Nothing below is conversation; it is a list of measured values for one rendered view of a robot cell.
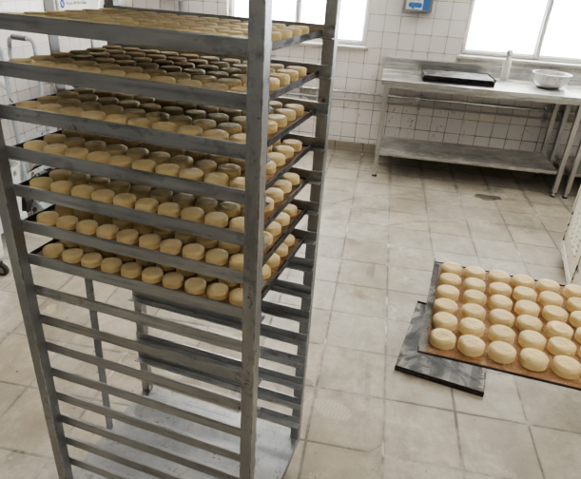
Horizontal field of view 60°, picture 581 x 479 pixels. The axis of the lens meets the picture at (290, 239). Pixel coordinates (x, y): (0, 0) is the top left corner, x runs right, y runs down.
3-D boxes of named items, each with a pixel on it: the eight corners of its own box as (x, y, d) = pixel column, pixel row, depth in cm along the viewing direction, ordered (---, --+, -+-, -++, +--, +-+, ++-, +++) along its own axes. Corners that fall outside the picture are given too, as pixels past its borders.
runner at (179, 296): (265, 316, 111) (265, 305, 110) (261, 324, 109) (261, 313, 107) (29, 256, 128) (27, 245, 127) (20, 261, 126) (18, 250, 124)
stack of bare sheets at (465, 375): (416, 304, 289) (417, 300, 287) (490, 324, 276) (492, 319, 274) (394, 370, 239) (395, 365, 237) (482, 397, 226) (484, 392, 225)
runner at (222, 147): (272, 159, 95) (273, 143, 93) (266, 163, 92) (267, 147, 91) (0, 113, 112) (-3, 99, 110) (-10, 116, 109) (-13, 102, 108)
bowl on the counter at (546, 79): (532, 89, 436) (537, 74, 430) (524, 83, 465) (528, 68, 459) (573, 92, 432) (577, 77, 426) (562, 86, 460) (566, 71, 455)
